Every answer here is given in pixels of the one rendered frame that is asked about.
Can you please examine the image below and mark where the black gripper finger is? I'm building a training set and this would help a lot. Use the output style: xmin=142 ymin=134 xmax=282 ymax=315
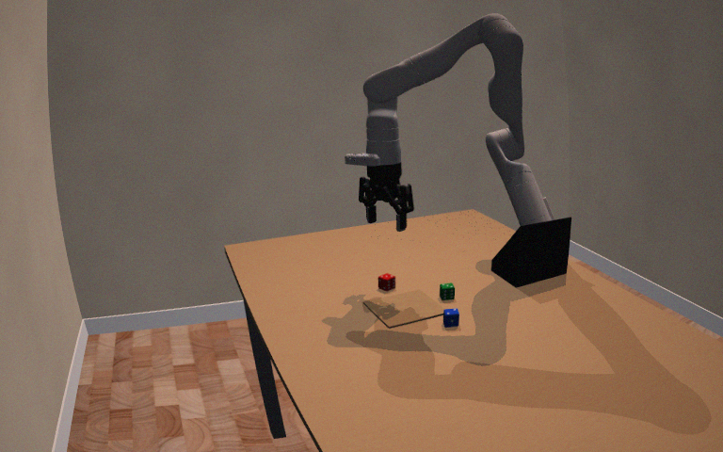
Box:
xmin=359 ymin=176 xmax=378 ymax=223
xmin=381 ymin=184 xmax=414 ymax=232

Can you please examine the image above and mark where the red die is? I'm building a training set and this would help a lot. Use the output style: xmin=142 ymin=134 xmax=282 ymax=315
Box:
xmin=378 ymin=274 xmax=395 ymax=291

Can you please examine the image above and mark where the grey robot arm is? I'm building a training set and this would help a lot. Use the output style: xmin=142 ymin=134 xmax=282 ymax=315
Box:
xmin=345 ymin=13 xmax=554 ymax=226

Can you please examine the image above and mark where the blue die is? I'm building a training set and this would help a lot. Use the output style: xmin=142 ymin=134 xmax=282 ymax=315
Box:
xmin=443 ymin=309 xmax=459 ymax=328

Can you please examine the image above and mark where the green die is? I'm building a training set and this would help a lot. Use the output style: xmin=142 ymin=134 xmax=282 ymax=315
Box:
xmin=440 ymin=283 xmax=455 ymax=300

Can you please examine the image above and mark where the tan square mat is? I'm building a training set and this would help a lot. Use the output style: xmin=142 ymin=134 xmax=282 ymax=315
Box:
xmin=362 ymin=290 xmax=444 ymax=329

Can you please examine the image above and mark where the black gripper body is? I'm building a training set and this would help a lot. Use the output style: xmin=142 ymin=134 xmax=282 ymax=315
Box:
xmin=367 ymin=163 xmax=402 ymax=202

